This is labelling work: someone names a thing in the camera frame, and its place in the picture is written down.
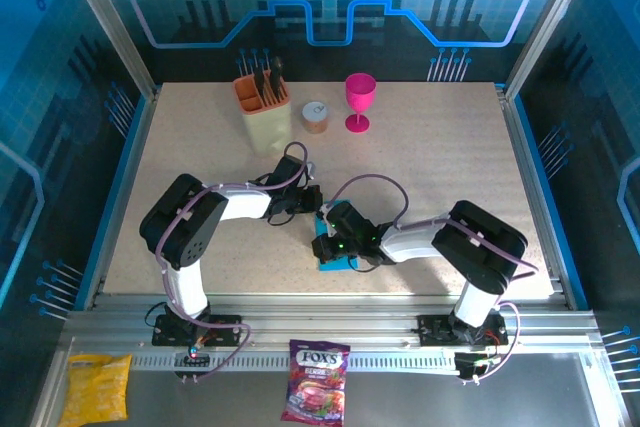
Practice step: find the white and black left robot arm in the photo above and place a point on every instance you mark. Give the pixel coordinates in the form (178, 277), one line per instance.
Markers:
(240, 204)

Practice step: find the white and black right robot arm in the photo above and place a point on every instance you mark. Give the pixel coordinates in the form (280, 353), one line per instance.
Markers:
(410, 244)

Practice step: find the beige utensil holder orange insert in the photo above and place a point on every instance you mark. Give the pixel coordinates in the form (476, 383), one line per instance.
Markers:
(267, 127)

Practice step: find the small round can white lid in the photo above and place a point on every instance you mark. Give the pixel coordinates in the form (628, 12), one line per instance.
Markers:
(315, 114)

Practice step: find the pink plastic goblet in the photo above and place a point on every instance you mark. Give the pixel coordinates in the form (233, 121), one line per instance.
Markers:
(360, 92)

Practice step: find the purple Fox's candy bag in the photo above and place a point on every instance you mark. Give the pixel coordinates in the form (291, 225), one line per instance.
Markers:
(317, 382)

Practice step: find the yellow snack bag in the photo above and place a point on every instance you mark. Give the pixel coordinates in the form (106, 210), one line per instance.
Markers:
(97, 389)

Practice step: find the aluminium front rail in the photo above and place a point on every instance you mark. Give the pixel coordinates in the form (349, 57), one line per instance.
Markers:
(325, 322)

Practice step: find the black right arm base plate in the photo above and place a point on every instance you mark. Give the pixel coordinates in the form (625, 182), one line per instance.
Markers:
(435, 329)

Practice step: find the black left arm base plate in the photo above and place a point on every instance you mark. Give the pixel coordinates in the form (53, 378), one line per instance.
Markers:
(225, 329)

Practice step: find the aluminium frame post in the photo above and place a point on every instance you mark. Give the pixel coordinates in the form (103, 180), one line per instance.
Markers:
(107, 22)
(547, 17)

